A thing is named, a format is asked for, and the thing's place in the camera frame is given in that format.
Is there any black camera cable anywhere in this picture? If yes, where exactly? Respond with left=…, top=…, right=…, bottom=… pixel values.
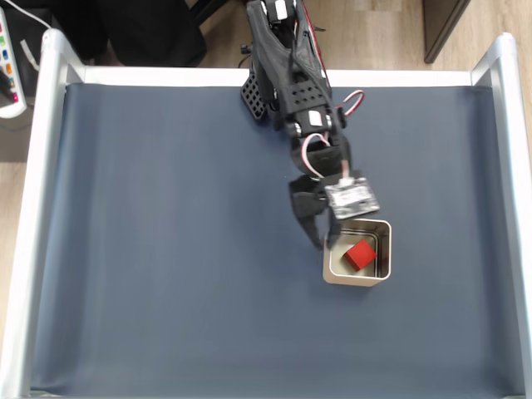
left=288, top=49, right=354, bottom=182

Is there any red cube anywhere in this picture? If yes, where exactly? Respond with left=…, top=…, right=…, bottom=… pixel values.
left=342, top=239, right=378, bottom=271

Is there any white device with coloured buttons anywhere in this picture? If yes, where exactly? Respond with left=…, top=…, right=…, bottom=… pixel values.
left=0, top=6, right=29, bottom=120

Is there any white strap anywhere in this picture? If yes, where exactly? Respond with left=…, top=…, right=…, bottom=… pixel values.
left=19, top=39, right=42, bottom=71

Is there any gripper camera circuit board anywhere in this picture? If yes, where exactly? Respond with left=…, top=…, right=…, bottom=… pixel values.
left=323, top=176, right=382, bottom=220

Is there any beige square metal container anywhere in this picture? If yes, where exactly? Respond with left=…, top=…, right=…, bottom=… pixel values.
left=322, top=219, right=393, bottom=288

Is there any dark blue mat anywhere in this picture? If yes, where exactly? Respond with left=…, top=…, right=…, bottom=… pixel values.
left=31, top=81, right=525, bottom=396

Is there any white metal table frame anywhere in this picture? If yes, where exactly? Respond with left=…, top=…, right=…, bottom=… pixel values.
left=0, top=28, right=532, bottom=399

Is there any black chair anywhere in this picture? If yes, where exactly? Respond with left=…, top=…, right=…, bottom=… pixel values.
left=49, top=0, right=250, bottom=67

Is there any dark cabinet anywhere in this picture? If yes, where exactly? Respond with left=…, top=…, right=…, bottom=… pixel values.
left=423, top=0, right=473, bottom=64

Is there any thin white cable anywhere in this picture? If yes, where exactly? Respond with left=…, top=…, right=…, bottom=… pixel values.
left=3, top=0, right=53, bottom=32

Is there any red white black servo cable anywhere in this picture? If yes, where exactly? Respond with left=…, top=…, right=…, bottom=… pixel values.
left=298, top=0, right=332, bottom=88
left=340, top=90, right=366, bottom=120
left=301, top=133, right=333, bottom=179

